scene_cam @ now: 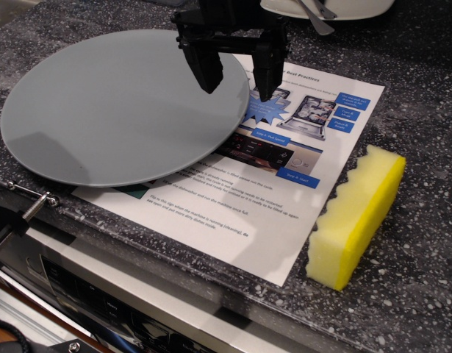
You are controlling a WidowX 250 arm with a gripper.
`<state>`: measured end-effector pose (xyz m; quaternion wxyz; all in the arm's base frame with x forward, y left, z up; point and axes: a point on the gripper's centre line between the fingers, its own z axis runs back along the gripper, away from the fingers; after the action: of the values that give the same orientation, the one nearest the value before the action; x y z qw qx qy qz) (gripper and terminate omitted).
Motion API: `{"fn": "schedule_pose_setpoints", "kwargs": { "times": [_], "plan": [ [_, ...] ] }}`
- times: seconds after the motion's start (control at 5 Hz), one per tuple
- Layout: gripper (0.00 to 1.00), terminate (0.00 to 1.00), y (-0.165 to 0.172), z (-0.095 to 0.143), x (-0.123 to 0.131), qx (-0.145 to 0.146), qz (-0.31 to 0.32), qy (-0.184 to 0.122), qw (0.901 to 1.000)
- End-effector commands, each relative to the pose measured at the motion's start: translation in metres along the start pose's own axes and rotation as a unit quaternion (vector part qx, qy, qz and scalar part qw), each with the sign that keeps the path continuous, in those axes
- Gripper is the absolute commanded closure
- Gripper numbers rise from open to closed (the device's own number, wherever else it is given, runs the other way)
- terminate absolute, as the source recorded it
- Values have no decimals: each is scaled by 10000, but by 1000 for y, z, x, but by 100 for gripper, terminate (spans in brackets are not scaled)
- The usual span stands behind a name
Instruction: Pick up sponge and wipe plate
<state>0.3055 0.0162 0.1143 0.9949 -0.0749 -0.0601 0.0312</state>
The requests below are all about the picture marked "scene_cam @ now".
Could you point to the white bowl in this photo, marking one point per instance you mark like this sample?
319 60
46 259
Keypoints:
346 10

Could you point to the yellow rectangular sponge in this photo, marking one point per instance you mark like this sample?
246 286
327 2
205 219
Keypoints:
353 216

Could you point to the metal spoon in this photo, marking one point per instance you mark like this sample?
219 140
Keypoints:
320 27

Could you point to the laminated dishwasher instruction sheet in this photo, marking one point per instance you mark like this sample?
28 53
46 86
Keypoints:
253 203

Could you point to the stainless steel dishwasher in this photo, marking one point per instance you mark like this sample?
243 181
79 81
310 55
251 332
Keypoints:
133 308

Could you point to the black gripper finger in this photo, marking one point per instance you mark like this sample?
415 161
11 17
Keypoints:
268 58
205 64

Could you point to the round grey plate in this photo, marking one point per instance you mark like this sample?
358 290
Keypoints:
119 109

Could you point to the metal screw clamp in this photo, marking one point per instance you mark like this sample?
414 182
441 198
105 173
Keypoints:
14 222

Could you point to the aluminium extrusion rail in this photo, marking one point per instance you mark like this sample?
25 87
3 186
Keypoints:
36 326

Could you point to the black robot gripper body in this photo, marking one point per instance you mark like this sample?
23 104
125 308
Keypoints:
231 26

